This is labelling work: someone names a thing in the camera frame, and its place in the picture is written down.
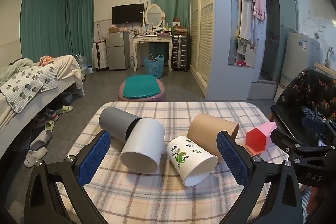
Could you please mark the black silver suitcase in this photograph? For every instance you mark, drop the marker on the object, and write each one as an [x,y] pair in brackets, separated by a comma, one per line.
[180,59]

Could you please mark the green curtain left window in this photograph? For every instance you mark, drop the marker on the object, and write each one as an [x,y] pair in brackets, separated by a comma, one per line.
[56,28]

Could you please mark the bed with beige blanket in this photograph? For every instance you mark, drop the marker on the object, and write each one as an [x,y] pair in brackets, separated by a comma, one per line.
[12,123]

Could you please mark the plain white cup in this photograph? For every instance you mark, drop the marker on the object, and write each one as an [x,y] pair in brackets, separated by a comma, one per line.
[142,150]

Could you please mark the white louvered wardrobe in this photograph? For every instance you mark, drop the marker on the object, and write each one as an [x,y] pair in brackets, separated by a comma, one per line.
[224,67]

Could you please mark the brown kraft cup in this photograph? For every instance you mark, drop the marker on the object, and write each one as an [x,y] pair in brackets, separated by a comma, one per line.
[204,129]

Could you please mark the pink stool with green cushion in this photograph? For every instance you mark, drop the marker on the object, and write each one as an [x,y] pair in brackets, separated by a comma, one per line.
[142,88]

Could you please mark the water jug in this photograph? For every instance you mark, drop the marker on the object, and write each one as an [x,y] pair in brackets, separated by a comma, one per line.
[82,62]

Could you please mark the blue laundry basket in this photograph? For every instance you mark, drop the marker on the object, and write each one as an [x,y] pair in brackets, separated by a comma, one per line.
[154,65]

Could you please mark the white dressing table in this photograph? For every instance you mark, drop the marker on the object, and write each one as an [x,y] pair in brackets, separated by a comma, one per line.
[151,39]

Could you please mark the oval vanity mirror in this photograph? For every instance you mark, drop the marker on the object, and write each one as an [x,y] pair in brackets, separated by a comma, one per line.
[154,15]

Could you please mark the white cup with green pattern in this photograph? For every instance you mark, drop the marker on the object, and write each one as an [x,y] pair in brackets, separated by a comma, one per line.
[192,162]

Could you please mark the grey cup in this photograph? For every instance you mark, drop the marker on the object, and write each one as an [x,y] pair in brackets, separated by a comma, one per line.
[118,123]

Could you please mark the white washing machine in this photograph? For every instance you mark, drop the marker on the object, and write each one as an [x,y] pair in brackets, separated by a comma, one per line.
[301,53]

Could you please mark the black chair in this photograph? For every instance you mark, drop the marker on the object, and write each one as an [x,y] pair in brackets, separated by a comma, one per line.
[306,108]

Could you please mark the hanging clothes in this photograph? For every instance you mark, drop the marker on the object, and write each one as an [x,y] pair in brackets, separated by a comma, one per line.
[251,14]

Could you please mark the black floral jacket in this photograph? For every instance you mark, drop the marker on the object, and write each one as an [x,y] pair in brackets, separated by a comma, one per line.
[311,89]

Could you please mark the pink faceted cup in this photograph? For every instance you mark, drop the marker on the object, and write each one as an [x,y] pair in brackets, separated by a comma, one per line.
[258,139]

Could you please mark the wire clothes hanger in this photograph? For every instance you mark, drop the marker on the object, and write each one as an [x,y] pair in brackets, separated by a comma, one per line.
[310,22]

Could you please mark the white suitcase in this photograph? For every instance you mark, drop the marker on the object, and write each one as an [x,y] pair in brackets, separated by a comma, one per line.
[99,56]

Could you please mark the leaf patterned quilt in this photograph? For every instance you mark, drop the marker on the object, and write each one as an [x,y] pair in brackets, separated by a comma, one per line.
[22,87]

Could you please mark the green slipper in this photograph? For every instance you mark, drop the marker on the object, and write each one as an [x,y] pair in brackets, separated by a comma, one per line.
[49,125]

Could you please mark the silver mini fridge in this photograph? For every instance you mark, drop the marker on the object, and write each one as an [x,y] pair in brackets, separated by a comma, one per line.
[118,51]

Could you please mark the plaid tablecloth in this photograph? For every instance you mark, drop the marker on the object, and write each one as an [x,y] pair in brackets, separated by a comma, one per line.
[124,196]

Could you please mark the black wall television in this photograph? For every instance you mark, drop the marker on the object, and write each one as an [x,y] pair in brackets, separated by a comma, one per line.
[125,14]

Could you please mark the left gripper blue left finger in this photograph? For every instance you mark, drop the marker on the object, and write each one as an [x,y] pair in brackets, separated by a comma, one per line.
[43,200]

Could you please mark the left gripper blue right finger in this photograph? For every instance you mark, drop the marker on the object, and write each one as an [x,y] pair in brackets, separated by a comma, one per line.
[283,201]

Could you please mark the white slipper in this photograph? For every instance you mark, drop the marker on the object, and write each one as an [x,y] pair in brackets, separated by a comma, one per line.
[41,140]
[33,156]

